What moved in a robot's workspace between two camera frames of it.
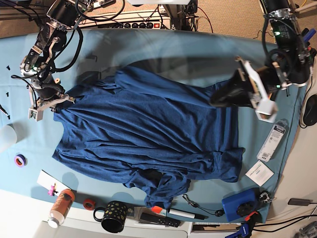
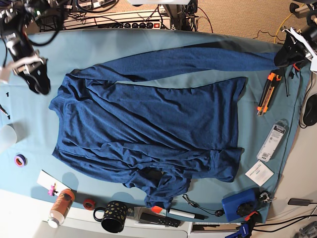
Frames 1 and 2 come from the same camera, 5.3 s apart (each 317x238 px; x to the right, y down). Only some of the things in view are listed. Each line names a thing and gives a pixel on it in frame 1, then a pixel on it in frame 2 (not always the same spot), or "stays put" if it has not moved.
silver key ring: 266,198 stays put
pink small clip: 52,191 stays put
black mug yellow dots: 114,215 stays put
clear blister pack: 271,141 stays put
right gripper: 236,92 -> 293,49
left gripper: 50,94 -> 22,59
